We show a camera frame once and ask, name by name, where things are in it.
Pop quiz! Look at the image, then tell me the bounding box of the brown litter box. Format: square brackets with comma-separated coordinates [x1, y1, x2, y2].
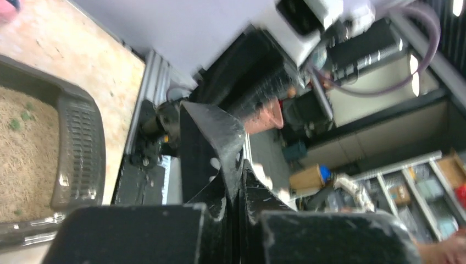
[1, 55, 106, 252]

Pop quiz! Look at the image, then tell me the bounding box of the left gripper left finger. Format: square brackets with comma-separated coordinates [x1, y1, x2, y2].
[43, 102, 245, 263]

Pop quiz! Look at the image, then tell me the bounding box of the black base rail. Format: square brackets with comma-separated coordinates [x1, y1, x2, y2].
[110, 49, 204, 207]

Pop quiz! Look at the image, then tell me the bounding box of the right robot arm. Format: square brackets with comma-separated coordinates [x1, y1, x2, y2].
[189, 1, 389, 119]

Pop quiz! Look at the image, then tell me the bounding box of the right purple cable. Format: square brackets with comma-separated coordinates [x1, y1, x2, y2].
[306, 0, 442, 99]

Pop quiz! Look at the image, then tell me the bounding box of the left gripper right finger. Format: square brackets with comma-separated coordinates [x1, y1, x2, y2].
[239, 161, 421, 263]

